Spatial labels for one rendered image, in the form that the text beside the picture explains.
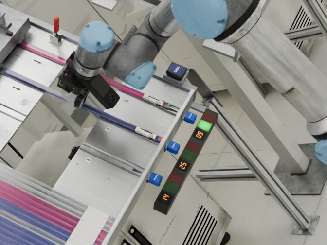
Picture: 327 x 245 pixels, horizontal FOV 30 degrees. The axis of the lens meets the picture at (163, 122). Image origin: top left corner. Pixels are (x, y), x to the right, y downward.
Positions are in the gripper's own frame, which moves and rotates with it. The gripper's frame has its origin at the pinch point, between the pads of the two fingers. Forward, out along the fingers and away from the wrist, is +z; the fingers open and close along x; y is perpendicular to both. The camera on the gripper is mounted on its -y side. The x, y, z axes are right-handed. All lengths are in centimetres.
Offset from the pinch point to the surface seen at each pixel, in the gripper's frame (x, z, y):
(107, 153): 10.0, -2.9, -13.7
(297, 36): -92, 28, -52
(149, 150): 3.8, -5.1, -23.0
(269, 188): -21, 22, -65
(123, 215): 24.7, -7.9, -25.4
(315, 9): -92, 11, -51
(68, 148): -11, 56, 1
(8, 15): -14.7, 3.3, 33.1
